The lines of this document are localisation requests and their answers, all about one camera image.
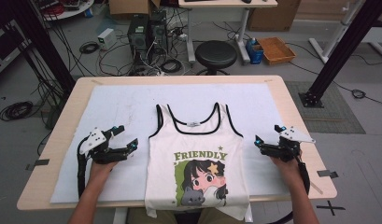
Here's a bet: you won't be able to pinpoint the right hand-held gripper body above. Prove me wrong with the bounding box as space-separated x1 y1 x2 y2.
258 126 317 162

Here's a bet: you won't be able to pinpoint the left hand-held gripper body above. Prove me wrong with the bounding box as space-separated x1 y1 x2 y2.
79 127 131 165

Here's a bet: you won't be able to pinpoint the white printed tank top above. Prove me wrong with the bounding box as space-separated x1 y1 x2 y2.
144 102 254 223

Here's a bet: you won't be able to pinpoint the person's right hand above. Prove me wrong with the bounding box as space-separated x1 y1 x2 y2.
270 152 304 186

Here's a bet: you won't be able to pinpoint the person's left hand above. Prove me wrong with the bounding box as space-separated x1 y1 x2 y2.
89 161 118 181

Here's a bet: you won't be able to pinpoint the white felt mat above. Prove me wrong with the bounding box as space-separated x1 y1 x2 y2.
50 82 310 204

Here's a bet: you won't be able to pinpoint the black tape strip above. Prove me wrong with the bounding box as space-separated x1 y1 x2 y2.
25 159 50 172
316 169 339 180

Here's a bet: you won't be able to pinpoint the grey floor mat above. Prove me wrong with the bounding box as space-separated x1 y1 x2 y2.
285 80 367 135

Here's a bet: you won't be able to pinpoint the white table leg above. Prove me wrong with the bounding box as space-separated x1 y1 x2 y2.
112 207 129 224

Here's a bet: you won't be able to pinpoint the person's khaki trouser legs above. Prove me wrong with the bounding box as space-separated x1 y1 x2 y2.
126 207 247 224

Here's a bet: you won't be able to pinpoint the black tape cross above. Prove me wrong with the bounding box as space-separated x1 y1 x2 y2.
316 200 347 217

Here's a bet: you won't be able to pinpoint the wooden tray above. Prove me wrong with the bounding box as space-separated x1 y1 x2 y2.
257 36 297 66

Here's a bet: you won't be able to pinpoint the blue plastic bin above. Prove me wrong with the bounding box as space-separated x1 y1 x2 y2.
245 37 265 65

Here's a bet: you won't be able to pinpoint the white power supply box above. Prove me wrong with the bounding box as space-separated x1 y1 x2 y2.
96 28 118 51

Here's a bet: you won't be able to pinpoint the black computer tower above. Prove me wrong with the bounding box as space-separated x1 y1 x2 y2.
149 10 168 56
127 14 149 67

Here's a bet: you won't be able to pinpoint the black round stool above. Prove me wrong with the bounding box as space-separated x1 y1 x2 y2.
194 39 238 77

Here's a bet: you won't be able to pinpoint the white metal stand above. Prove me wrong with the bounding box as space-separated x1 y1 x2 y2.
308 0 365 64

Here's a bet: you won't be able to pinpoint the large brown cardboard box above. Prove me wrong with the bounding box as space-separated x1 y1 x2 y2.
248 0 303 33

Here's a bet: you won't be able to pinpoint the round white table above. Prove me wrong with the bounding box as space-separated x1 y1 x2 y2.
32 0 95 22

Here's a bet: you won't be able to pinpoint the white desk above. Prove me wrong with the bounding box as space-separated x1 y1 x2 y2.
177 0 278 64

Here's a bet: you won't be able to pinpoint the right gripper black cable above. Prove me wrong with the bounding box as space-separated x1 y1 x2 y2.
272 157 312 224

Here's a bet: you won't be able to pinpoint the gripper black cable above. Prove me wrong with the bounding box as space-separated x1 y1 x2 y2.
77 136 88 199
272 157 312 224

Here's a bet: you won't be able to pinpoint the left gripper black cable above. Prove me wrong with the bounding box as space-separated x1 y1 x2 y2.
77 136 88 199

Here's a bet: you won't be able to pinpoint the coiled black cable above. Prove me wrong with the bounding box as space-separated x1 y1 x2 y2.
78 41 100 55
160 58 184 75
0 100 35 122
351 89 367 100

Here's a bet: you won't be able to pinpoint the black aluminium frame post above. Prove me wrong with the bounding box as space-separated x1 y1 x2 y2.
5 0 77 94
298 0 382 109

